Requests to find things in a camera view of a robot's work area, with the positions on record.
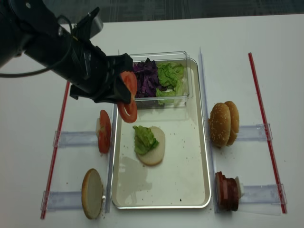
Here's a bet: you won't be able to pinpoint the rear sesame bun top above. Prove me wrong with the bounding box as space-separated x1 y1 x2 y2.
225 101 239 146

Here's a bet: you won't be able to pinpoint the metal baking tray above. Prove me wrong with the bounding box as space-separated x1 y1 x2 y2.
111 60 211 209

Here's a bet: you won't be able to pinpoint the meat patty slices stack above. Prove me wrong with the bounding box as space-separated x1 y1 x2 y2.
215 171 239 211

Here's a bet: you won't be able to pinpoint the right lower clear pusher track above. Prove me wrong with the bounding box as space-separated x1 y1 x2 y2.
238 185 282 216

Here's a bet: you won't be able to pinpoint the left red rail strip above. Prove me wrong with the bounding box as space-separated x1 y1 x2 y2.
40 82 70 220

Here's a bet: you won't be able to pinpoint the right red rail strip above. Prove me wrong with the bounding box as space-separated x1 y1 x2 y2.
248 52 287 214

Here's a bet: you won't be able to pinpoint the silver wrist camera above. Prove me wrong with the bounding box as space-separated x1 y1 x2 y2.
73 7 104 40

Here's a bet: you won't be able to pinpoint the sesame bun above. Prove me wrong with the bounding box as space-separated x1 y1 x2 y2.
209 103 231 148
225 101 239 146

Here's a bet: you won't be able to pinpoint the red rail strip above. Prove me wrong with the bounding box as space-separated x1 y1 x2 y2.
40 82 70 220
248 52 287 214

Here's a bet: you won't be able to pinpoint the bun half in left rack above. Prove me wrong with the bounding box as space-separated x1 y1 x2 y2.
81 169 104 219

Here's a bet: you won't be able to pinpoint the tomato slices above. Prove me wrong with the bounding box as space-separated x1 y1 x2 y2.
98 110 112 153
117 71 137 123

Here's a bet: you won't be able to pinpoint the right upper clear pusher track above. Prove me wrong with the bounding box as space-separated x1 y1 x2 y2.
236 123 273 142

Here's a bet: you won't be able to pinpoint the lettuce leaf on bun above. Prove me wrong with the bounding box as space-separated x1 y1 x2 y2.
133 125 159 155

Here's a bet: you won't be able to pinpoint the front sesame bun top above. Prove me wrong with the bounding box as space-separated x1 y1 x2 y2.
209 103 231 148

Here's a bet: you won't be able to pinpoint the white pusher block left upper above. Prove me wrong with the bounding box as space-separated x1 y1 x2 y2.
95 118 100 137

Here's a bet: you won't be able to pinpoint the purple cabbage pieces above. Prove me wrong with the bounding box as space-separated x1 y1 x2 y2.
133 58 160 98

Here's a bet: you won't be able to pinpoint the green lettuce in container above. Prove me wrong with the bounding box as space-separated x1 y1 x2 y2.
156 62 185 97

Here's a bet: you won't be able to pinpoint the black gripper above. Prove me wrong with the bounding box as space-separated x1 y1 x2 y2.
51 37 133 104

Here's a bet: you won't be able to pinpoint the white pusher block right lower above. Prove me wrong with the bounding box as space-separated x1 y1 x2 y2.
235 176 244 199

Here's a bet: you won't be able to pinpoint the left upper clear pusher track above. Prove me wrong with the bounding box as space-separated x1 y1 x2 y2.
53 131 97 148

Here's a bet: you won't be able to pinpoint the bottom bun slice on tray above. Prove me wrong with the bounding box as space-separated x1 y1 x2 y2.
135 126 165 166

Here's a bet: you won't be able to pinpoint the white pusher block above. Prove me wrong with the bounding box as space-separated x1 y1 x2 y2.
95 118 100 137
235 176 244 199

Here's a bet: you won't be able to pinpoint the right clear divider wall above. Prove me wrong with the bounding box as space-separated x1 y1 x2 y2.
198 48 219 213

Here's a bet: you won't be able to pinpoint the clear pusher track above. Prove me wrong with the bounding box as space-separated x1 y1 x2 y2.
238 185 282 216
53 131 97 148
236 123 273 142
40 191 82 211

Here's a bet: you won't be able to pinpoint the left lower clear pusher track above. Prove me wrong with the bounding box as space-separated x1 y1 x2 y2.
40 191 82 211

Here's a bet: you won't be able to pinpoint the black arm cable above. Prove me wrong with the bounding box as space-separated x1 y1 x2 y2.
0 15 76 78

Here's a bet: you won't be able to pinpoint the clear plastic salad container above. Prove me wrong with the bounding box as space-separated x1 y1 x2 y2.
130 51 193 109

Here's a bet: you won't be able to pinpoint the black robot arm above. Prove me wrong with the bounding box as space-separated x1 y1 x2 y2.
0 0 133 104

